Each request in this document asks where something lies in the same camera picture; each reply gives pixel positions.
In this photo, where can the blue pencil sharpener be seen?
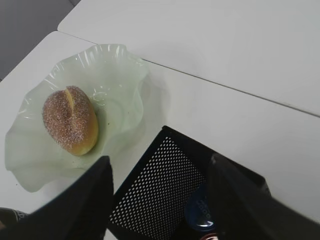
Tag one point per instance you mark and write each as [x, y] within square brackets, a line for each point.
[196, 211]

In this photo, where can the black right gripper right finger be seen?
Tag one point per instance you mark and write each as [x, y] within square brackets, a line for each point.
[243, 209]

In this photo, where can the black mesh pen holder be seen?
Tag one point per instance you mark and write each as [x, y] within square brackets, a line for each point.
[150, 203]

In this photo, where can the sugared bread roll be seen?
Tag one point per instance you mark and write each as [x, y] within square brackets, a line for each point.
[70, 119]

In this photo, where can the green wavy glass plate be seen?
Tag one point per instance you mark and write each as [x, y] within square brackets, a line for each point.
[111, 77]

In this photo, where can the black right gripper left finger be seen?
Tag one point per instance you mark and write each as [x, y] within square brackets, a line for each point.
[81, 212]

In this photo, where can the brown coffee bottle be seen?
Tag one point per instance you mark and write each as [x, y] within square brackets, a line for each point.
[9, 217]

